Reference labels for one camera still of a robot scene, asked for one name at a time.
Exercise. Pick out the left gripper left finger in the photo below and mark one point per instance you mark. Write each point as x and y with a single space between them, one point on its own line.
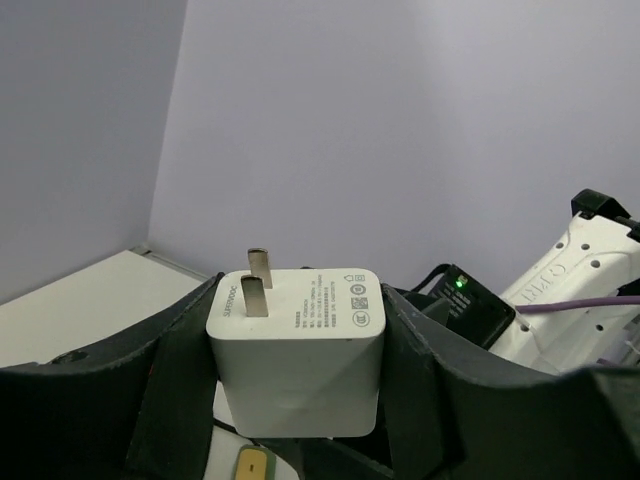
135 405

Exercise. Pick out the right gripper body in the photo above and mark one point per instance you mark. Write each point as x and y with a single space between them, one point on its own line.
475 312

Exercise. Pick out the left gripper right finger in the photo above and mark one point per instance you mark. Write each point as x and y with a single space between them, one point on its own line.
456 411

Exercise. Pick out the white charger plug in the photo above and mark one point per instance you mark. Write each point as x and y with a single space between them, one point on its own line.
299 351

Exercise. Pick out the small orange plug adapter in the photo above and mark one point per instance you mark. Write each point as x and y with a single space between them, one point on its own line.
254 463

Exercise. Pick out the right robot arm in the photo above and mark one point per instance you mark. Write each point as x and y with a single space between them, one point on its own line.
577 305

